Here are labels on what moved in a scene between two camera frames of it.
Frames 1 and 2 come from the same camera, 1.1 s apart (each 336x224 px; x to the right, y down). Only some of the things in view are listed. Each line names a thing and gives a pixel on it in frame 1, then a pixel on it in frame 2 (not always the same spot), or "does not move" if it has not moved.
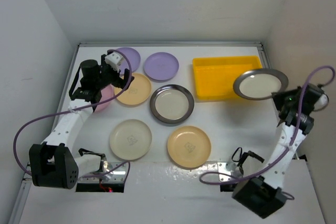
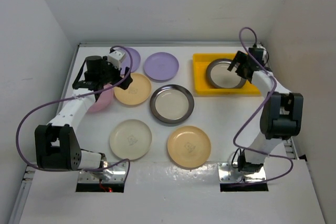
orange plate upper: (138, 91) does not move
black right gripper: (277, 96) -> (242, 57)
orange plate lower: (189, 146) does not move
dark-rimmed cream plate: (259, 83) -> (218, 75)
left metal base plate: (117, 177) does not move
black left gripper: (118, 82) does not move
